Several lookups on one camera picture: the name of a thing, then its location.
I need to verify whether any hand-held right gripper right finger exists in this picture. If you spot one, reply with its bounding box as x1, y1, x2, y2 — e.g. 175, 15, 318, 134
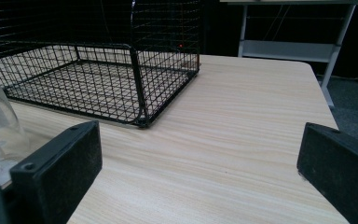
296, 121, 358, 224

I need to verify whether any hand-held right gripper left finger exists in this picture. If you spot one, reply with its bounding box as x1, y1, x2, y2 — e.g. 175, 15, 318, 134
9, 119, 103, 224

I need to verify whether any black wire mesh basket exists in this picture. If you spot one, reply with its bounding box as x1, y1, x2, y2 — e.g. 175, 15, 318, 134
0, 0, 201, 129

